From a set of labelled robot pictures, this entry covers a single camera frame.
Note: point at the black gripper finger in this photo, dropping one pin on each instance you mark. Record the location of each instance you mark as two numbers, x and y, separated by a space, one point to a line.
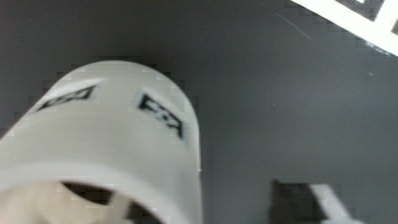
305 204

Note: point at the white lamp shade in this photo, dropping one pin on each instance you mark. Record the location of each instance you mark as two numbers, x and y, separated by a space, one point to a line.
99 154

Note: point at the white marker sheet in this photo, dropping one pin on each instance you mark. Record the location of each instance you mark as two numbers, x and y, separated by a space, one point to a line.
364 16

